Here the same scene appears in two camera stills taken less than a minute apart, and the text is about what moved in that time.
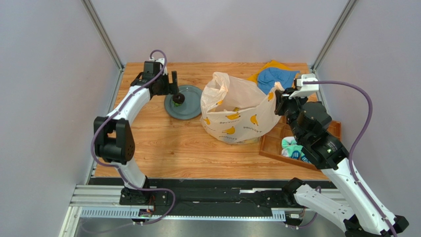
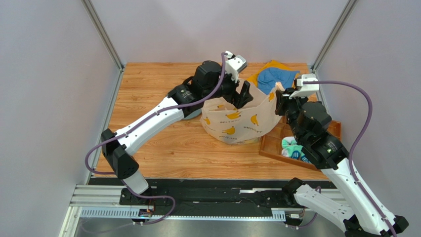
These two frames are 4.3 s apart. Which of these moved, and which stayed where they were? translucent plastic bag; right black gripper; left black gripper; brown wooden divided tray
Moved: left black gripper
Stayed: right black gripper; translucent plastic bag; brown wooden divided tray
